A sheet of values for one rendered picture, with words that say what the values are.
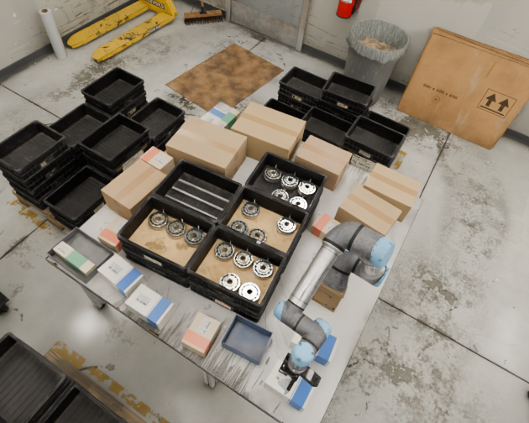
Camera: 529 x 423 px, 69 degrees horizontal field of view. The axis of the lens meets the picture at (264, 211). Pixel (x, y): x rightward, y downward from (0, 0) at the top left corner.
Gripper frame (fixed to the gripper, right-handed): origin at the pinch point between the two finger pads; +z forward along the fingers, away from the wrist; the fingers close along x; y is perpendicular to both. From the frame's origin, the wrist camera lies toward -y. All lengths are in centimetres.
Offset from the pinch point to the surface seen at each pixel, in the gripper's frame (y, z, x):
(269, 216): 53, 5, -69
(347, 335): -13.2, 18.3, -37.1
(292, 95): 115, 47, -221
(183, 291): 69, 18, -11
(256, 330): 26.5, 17.7, -14.3
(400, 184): -2, 2, -133
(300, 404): -7.2, 9.3, 5.3
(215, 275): 57, 5, -22
